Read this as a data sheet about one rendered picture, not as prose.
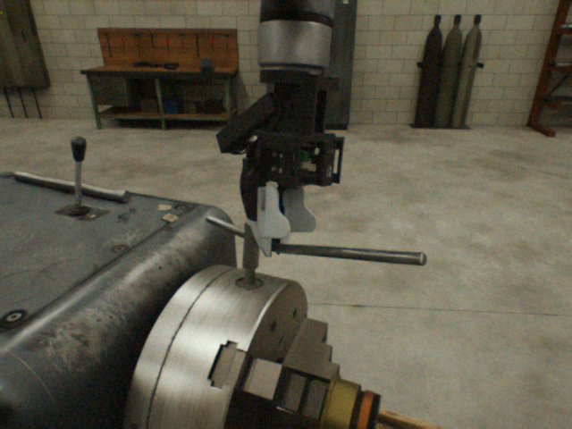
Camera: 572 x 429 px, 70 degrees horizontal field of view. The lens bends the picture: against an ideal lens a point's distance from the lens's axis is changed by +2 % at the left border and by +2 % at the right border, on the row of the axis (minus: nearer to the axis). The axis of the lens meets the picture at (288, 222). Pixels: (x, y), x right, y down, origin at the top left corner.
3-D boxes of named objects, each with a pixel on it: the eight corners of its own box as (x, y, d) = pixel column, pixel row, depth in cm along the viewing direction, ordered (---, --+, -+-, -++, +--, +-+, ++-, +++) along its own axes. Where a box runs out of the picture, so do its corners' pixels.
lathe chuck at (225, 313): (149, 556, 51) (141, 331, 42) (257, 395, 79) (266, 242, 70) (213, 588, 48) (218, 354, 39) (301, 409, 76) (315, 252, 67)
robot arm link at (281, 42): (244, 24, 42) (299, 37, 47) (242, 71, 43) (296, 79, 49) (296, 17, 37) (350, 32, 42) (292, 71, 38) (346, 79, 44)
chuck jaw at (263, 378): (240, 399, 55) (208, 384, 45) (254, 362, 57) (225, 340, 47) (319, 426, 51) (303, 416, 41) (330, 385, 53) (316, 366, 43)
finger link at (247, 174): (245, 222, 45) (251, 143, 43) (237, 220, 46) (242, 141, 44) (276, 219, 48) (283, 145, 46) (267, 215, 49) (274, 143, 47)
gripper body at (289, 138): (292, 197, 41) (302, 68, 37) (240, 181, 46) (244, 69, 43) (340, 189, 46) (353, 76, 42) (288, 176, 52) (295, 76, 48)
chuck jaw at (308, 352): (261, 356, 60) (290, 304, 69) (264, 379, 62) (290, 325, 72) (334, 378, 56) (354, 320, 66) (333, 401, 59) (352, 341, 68)
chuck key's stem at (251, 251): (237, 301, 55) (240, 221, 52) (249, 297, 57) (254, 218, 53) (247, 307, 54) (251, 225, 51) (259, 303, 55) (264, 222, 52)
